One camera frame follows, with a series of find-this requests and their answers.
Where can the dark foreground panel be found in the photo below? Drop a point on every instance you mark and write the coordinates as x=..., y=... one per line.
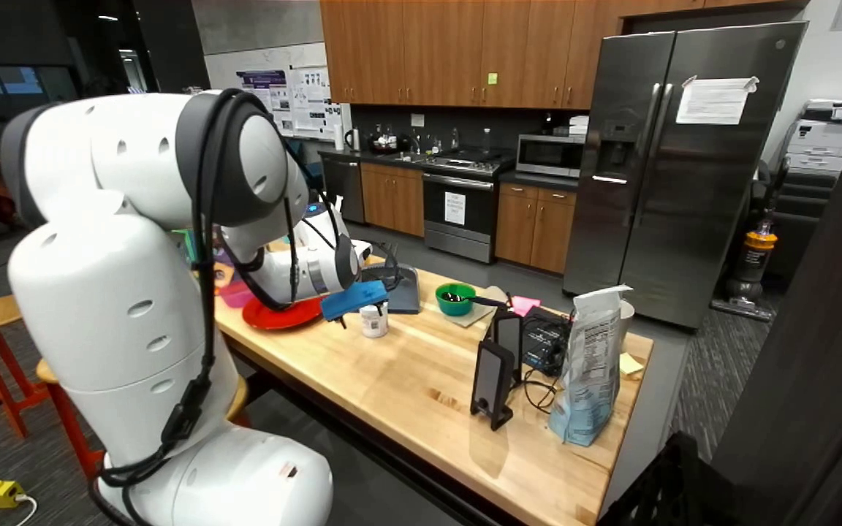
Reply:
x=831, y=341

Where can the yellow sticky note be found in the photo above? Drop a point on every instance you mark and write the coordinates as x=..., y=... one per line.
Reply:
x=631, y=365

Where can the orange grey vacuum cleaner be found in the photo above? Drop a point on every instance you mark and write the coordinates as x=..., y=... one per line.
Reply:
x=757, y=245

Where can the poster with purple header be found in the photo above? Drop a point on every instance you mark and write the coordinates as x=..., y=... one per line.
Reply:
x=264, y=87

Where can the grey office printer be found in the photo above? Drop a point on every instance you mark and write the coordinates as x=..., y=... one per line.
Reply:
x=815, y=147

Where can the black dishwasher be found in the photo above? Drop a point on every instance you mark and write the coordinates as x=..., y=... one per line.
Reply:
x=345, y=185

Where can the wooden wall cabinets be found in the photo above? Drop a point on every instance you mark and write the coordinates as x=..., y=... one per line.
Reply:
x=440, y=48

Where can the black tablet stand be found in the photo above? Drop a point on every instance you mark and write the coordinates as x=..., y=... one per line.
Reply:
x=488, y=376

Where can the silver blue paper bag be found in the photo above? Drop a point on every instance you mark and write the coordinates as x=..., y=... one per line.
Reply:
x=586, y=381

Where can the white printed poster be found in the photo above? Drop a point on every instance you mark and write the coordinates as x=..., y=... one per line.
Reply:
x=315, y=97

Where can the narrow wooden base cabinet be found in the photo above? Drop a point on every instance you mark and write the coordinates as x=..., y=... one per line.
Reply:
x=391, y=200

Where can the stainless steel fridge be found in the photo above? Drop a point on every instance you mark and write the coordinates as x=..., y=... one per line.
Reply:
x=663, y=195

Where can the silver microwave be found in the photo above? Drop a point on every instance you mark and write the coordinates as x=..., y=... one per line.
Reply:
x=548, y=156

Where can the green cabinet sticker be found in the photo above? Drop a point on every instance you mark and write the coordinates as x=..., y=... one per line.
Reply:
x=491, y=81

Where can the pink sticky note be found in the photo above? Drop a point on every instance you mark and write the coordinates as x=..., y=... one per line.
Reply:
x=524, y=306

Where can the green bowl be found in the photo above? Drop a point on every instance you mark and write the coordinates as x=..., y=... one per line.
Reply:
x=453, y=300

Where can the red plate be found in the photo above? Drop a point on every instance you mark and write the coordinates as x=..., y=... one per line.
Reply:
x=290, y=321

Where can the black steel oven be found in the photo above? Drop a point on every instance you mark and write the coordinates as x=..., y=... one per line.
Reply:
x=459, y=245

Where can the black box device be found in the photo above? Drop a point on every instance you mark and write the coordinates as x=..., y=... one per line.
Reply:
x=545, y=341

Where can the white countertop jar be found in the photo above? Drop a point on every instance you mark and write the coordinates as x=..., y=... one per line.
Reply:
x=575, y=126

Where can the pink plastic toy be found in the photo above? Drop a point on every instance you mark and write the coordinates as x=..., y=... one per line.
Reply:
x=233, y=293

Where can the blue cloth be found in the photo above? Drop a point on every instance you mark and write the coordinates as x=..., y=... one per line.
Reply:
x=352, y=297

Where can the white paper cup container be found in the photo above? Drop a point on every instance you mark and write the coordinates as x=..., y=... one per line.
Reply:
x=374, y=327

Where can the pale mat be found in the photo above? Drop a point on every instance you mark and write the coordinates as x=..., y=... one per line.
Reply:
x=491, y=311

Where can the white oven towel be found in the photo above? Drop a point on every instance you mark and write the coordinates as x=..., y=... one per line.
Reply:
x=453, y=208

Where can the white paper sheet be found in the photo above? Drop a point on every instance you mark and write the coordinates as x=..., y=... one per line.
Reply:
x=713, y=100

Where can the wide wooden base cabinet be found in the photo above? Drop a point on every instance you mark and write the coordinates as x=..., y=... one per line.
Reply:
x=536, y=227

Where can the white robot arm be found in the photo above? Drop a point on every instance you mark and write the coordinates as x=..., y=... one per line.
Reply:
x=118, y=293

